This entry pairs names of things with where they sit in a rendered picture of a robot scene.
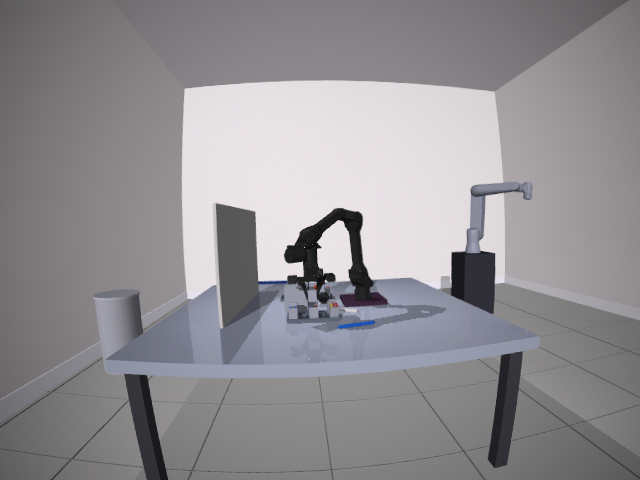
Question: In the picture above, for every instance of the white panel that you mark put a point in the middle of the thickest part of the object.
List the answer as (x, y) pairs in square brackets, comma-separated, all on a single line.
[(236, 266)]

